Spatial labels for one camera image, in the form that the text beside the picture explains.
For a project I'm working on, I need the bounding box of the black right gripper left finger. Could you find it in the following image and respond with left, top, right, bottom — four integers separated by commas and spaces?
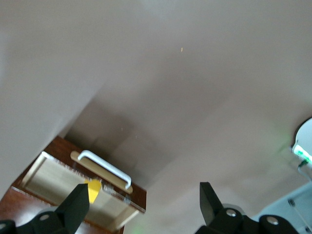
0, 183, 91, 234

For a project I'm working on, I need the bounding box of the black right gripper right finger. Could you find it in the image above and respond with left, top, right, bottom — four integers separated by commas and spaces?
195, 182, 306, 234

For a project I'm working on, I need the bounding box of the yellow block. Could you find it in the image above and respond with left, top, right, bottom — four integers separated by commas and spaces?
84, 178, 102, 204

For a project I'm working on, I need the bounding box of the light wood drawer white handle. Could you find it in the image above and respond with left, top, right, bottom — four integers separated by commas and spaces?
11, 136, 147, 232

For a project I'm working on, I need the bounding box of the brown table cover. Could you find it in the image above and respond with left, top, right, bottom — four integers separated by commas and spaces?
0, 0, 312, 234

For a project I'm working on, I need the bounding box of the dark brown wooden cabinet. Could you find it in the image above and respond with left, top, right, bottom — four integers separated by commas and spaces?
0, 185, 125, 234

